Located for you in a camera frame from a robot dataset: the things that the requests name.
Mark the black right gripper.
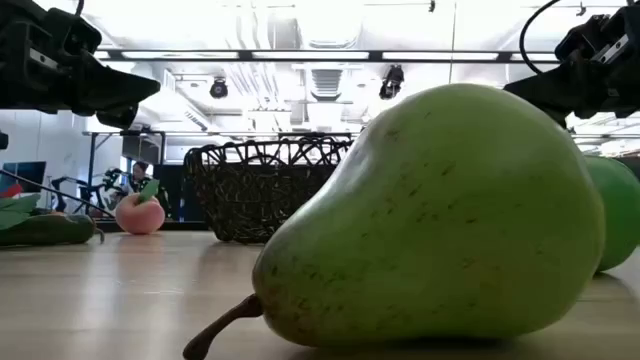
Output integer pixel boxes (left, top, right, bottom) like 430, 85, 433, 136
503, 2, 640, 128

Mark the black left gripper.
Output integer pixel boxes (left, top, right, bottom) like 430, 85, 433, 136
0, 0, 162, 131

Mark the bright green apple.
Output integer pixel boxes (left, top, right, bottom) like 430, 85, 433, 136
583, 154, 640, 274

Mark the red chili with green top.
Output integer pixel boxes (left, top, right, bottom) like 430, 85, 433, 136
0, 183, 42, 231

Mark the dark green cucumber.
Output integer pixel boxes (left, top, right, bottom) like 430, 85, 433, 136
0, 213, 106, 247

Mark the green pear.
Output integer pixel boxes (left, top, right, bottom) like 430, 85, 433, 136
182, 82, 607, 360

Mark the person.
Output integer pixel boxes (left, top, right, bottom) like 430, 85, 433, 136
117, 160, 156, 211

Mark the black ceiling spot lamp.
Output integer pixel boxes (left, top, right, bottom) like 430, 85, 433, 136
378, 64, 405, 101
208, 77, 230, 100

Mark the dark computer monitor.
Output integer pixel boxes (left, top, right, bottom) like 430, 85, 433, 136
2, 160, 47, 194

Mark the pink peach with leaf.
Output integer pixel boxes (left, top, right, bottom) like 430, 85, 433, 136
114, 178, 166, 236

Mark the black overhead light bar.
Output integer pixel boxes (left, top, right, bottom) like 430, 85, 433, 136
92, 48, 559, 65

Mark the black background frame stand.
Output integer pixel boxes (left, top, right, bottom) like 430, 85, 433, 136
83, 129, 167, 211

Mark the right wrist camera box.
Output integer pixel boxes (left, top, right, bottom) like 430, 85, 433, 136
554, 13, 614, 64

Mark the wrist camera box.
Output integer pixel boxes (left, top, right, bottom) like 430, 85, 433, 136
42, 5, 104, 57
554, 13, 614, 64

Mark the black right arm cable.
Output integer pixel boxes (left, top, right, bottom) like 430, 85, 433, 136
518, 0, 564, 76

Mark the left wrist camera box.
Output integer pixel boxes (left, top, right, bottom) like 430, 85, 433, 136
42, 5, 104, 57

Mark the dark wire basket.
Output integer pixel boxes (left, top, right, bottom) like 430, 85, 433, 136
183, 135, 355, 246

